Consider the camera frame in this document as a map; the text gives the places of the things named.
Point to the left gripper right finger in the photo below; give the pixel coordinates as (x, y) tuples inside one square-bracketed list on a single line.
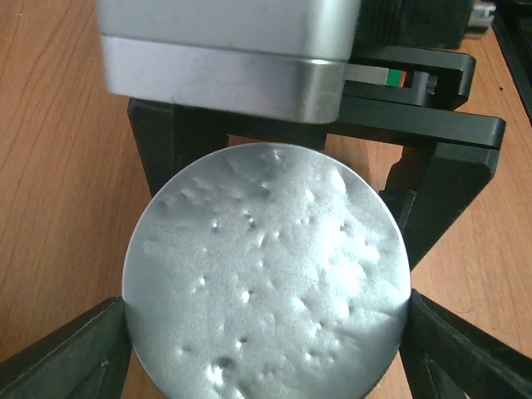
[(444, 356)]

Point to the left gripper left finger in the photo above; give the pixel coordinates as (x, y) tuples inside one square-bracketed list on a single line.
[(88, 357)]

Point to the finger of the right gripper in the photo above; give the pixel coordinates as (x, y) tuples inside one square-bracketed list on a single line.
[(169, 137)]

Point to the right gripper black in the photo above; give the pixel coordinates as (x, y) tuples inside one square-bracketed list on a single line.
[(405, 86)]

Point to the metal jar lid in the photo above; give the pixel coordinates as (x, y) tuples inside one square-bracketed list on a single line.
[(266, 271)]

